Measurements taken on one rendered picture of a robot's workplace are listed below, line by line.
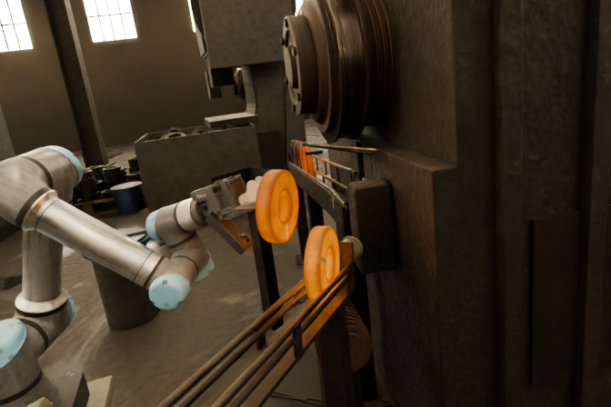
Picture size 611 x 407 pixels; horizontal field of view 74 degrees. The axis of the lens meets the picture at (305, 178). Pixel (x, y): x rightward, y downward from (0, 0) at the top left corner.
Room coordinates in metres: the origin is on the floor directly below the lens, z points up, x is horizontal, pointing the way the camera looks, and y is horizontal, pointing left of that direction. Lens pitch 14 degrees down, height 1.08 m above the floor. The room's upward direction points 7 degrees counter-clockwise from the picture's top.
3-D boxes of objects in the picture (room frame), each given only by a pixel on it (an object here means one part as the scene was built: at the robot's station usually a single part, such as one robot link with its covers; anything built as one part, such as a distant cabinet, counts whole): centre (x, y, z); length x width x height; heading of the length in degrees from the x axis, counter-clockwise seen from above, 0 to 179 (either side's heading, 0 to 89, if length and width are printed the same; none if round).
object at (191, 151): (3.86, 0.96, 0.39); 1.03 x 0.83 x 0.79; 102
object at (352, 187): (1.01, -0.16, 0.68); 0.11 x 0.08 x 0.24; 98
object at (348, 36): (1.24, -0.12, 1.11); 0.47 x 0.06 x 0.47; 8
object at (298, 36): (1.23, -0.02, 1.11); 0.28 x 0.06 x 0.28; 8
